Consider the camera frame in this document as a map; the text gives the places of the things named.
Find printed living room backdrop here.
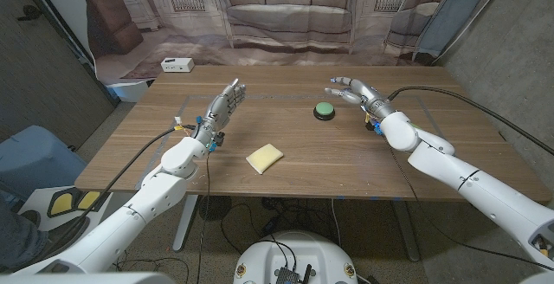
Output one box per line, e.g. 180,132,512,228
75,0,499,87

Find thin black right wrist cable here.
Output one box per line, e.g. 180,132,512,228
387,145,554,272

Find white table leg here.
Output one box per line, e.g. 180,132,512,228
171,194,200,253

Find green push button black base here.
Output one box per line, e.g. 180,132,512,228
312,101,337,122

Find white panel behind table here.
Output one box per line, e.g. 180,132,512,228
106,80,151,103

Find white pedal board yellow pads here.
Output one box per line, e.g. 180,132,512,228
19,185,114,233

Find grey table leg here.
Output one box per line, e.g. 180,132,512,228
391,199,422,262

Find round black floor fan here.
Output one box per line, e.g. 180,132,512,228
198,195,233,223

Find white electronics box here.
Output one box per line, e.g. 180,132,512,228
160,57,196,74

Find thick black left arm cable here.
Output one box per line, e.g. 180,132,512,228
25,124,198,264

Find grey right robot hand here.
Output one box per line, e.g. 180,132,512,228
324,75,397,123

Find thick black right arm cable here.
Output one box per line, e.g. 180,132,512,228
387,86,554,158

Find black door handle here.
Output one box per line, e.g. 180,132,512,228
16,4,43,22

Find thin black left wrist cable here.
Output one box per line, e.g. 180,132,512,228
196,152,213,284

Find yellow sponge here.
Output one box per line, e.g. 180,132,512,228
245,143,285,176

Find blue plastic bin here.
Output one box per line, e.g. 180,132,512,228
0,124,90,201

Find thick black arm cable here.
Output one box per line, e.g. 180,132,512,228
387,86,554,158
25,124,198,264

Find person's leg in jeans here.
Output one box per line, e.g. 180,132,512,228
0,197,90,273

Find black floor cable tangle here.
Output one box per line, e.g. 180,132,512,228
220,197,338,255

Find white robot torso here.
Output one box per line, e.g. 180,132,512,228
233,230,359,284

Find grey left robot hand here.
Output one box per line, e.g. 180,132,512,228
191,78,248,149

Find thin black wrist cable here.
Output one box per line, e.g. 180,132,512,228
196,152,213,284
387,145,554,272

